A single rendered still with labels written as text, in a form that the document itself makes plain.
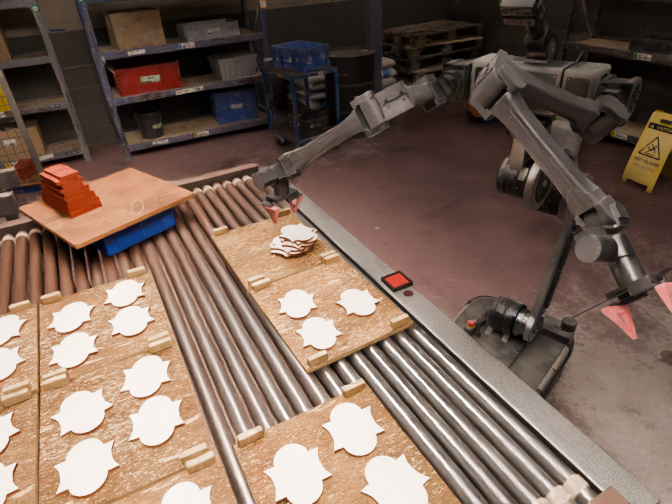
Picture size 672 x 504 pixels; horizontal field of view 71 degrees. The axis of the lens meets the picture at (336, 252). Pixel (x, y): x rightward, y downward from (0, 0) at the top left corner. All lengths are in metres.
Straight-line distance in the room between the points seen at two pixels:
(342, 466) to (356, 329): 0.43
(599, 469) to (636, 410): 1.47
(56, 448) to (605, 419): 2.17
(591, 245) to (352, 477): 0.68
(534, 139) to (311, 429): 0.82
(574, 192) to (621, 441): 1.57
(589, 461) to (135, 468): 0.97
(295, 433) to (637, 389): 1.97
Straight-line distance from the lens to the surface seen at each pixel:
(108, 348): 1.52
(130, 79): 5.69
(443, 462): 1.14
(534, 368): 2.34
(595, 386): 2.71
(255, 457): 1.14
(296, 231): 1.73
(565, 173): 1.15
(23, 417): 1.44
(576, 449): 1.23
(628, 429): 2.59
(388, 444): 1.13
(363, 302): 1.45
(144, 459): 1.21
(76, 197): 2.07
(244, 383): 1.30
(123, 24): 5.69
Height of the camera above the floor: 1.86
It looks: 33 degrees down
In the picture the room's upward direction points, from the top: 3 degrees counter-clockwise
